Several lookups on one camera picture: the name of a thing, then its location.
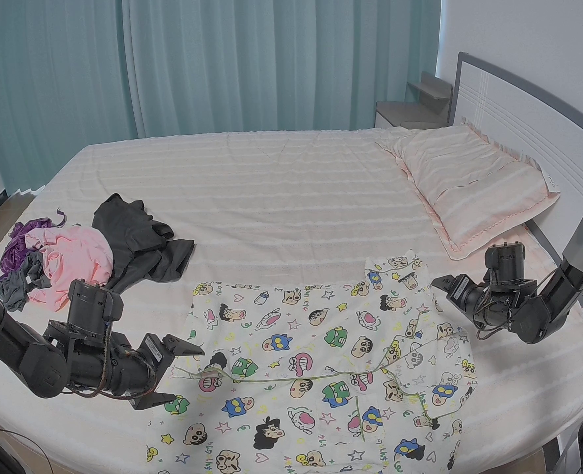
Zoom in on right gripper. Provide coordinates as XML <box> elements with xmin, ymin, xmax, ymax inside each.
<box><xmin>432</xmin><ymin>275</ymin><xmax>488</xmax><ymax>323</ymax></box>

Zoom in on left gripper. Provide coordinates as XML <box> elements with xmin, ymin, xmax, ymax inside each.
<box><xmin>105</xmin><ymin>334</ymin><xmax>206</xmax><ymax>412</ymax></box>

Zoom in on white printed pyjama top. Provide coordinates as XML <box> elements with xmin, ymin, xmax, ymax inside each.
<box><xmin>146</xmin><ymin>249</ymin><xmax>477</xmax><ymax>474</ymax></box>

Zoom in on bed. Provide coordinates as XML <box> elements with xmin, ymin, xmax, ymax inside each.
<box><xmin>0</xmin><ymin>51</ymin><xmax>583</xmax><ymax>474</ymax></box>

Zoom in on pale pink pillow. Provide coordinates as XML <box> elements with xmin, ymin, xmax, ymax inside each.
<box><xmin>374</xmin><ymin>122</ymin><xmax>561</xmax><ymax>261</ymax></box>

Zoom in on black garment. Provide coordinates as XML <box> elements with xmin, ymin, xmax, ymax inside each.
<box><xmin>91</xmin><ymin>193</ymin><xmax>196</xmax><ymax>295</ymax></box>

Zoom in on pink garment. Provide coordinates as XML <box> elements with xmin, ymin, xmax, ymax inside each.
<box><xmin>25</xmin><ymin>226</ymin><xmax>115</xmax><ymax>312</ymax></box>

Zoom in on grey garment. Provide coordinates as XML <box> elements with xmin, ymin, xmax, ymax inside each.
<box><xmin>0</xmin><ymin>251</ymin><xmax>50</xmax><ymax>314</ymax></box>

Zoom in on grey white bedside table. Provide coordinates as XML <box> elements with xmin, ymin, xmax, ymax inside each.
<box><xmin>374</xmin><ymin>71</ymin><xmax>454</xmax><ymax>129</ymax></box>

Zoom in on purple garment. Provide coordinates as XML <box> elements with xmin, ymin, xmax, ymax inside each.
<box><xmin>0</xmin><ymin>208</ymin><xmax>67</xmax><ymax>277</ymax></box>

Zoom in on blue-green curtain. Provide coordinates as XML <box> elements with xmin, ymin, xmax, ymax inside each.
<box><xmin>122</xmin><ymin>0</ymin><xmax>444</xmax><ymax>137</ymax></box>
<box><xmin>0</xmin><ymin>0</ymin><xmax>141</xmax><ymax>197</ymax></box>

